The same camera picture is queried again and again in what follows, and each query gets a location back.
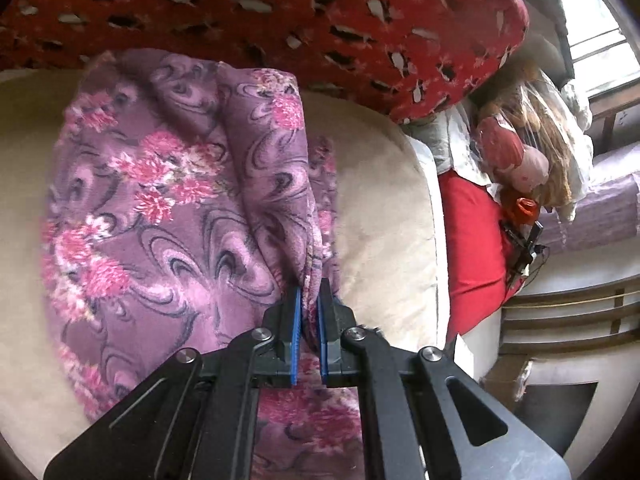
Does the black cable clip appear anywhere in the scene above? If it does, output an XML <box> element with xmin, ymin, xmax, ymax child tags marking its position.
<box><xmin>500</xmin><ymin>220</ymin><xmax>548</xmax><ymax>291</ymax></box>

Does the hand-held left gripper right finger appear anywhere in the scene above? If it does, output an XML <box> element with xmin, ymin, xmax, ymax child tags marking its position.
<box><xmin>317</xmin><ymin>280</ymin><xmax>571</xmax><ymax>480</ymax></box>

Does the orange plastic toy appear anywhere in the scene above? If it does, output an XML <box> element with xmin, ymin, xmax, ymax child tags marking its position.
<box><xmin>502</xmin><ymin>195</ymin><xmax>541</xmax><ymax>226</ymax></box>

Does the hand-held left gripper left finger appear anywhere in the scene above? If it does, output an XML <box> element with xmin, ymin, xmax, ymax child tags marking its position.
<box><xmin>44</xmin><ymin>287</ymin><xmax>302</xmax><ymax>480</ymax></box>

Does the purple bedsheet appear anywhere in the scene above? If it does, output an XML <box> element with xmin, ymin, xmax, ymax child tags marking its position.
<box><xmin>537</xmin><ymin>170</ymin><xmax>640</xmax><ymax>251</ymax></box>

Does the wooden bed frame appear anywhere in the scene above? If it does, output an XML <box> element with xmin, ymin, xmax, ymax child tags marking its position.
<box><xmin>480</xmin><ymin>280</ymin><xmax>640</xmax><ymax>461</ymax></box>

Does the beige fleece blanket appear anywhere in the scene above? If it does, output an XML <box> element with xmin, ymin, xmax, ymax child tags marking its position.
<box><xmin>0</xmin><ymin>67</ymin><xmax>451</xmax><ymax>480</ymax></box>

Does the red patterned pillow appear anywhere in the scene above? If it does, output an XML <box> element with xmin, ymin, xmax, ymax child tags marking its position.
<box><xmin>0</xmin><ymin>0</ymin><xmax>531</xmax><ymax>123</ymax></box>

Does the purple floral garment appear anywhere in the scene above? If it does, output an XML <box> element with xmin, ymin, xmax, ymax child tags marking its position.
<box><xmin>40</xmin><ymin>47</ymin><xmax>366</xmax><ymax>480</ymax></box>

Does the window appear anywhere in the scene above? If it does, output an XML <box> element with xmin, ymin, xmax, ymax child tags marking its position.
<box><xmin>550</xmin><ymin>0</ymin><xmax>638</xmax><ymax>106</ymax></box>

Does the grey pillow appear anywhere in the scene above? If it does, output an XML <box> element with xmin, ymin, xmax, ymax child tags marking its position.
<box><xmin>490</xmin><ymin>0</ymin><xmax>576</xmax><ymax>81</ymax></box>

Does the plain red cloth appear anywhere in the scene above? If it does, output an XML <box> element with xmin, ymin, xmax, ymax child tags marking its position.
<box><xmin>437</xmin><ymin>170</ymin><xmax>526</xmax><ymax>343</ymax></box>

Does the pale grey cloth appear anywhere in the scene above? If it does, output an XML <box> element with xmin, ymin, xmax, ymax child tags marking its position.
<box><xmin>402</xmin><ymin>100</ymin><xmax>493</xmax><ymax>196</ymax></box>

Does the doll in plastic wrap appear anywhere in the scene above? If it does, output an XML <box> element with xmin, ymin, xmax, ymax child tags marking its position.
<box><xmin>472</xmin><ymin>67</ymin><xmax>593</xmax><ymax>221</ymax></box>

